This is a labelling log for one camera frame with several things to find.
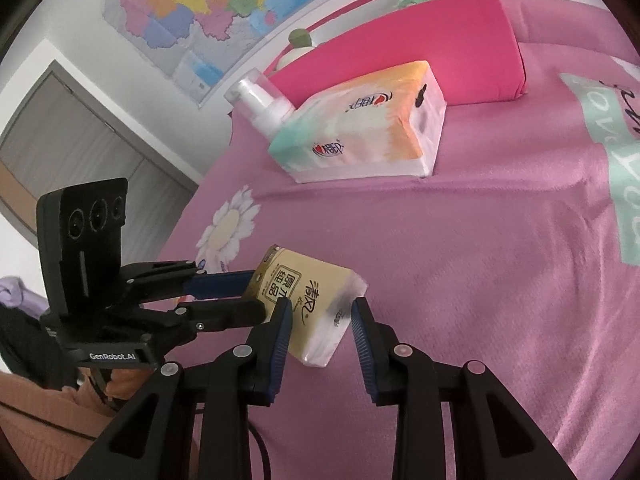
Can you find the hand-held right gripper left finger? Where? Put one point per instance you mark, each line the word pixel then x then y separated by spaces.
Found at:
pixel 280 345

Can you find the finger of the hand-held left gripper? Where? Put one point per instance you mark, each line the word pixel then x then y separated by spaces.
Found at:
pixel 225 316
pixel 220 283

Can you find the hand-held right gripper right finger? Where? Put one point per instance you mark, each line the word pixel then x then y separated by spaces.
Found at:
pixel 361 345

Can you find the yellow tissue pack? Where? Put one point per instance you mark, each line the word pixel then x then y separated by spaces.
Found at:
pixel 310 305

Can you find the pink storage box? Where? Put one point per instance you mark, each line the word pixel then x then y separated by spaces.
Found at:
pixel 400 55

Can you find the person's left forearm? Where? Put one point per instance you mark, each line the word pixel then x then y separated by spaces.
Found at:
pixel 40 425

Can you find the purple cloth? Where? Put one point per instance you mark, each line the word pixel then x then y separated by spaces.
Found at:
pixel 20 292

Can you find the dark cloth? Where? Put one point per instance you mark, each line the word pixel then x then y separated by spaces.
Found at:
pixel 25 340

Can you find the grey door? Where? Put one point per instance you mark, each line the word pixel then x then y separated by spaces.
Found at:
pixel 75 135

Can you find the pink printed bedsheet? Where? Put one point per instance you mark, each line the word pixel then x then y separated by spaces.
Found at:
pixel 475 260

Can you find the white pump bottle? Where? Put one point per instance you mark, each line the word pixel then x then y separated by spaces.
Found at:
pixel 260 105

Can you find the orange tissue pack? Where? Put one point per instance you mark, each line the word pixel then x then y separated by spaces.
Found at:
pixel 360 130

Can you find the green and white plush toy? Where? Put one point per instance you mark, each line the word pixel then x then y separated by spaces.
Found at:
pixel 299 47

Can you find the colourful wall map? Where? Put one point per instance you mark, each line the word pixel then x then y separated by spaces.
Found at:
pixel 200 5

